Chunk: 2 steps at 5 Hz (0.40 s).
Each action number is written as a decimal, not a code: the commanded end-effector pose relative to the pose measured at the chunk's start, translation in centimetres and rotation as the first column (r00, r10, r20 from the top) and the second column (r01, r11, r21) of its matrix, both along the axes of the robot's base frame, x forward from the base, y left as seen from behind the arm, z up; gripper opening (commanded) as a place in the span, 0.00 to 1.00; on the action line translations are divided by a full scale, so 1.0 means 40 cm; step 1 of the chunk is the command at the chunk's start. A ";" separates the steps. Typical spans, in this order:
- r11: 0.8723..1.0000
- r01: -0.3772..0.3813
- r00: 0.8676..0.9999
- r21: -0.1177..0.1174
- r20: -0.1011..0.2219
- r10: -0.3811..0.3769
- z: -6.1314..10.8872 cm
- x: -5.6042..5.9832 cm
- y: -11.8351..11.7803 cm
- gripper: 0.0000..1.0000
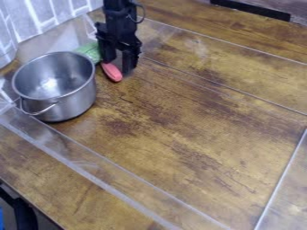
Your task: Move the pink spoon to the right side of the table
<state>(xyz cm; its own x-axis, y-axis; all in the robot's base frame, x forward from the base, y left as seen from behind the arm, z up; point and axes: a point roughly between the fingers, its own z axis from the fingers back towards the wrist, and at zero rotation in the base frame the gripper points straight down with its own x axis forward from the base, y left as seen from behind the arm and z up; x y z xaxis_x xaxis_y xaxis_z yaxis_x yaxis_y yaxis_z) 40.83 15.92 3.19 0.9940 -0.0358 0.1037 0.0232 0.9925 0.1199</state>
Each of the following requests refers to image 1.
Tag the black bar at back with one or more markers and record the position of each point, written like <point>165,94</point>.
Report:
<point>249,8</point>

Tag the green bumpy toy vegetable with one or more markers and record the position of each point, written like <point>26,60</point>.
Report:
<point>92,51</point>

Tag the clear acrylic table barrier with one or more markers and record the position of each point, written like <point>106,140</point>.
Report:
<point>193,146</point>

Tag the pink spoon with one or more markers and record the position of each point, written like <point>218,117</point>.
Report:
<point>113,72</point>

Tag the stainless steel pot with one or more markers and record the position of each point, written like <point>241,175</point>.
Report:
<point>57,86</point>

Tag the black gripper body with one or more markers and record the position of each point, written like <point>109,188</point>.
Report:
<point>120,27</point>

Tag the white patterned curtain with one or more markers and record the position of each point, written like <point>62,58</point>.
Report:
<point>27,18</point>

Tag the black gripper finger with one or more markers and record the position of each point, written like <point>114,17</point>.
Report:
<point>108,50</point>
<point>130,60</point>

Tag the black table leg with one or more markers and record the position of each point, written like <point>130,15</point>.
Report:
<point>25,213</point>

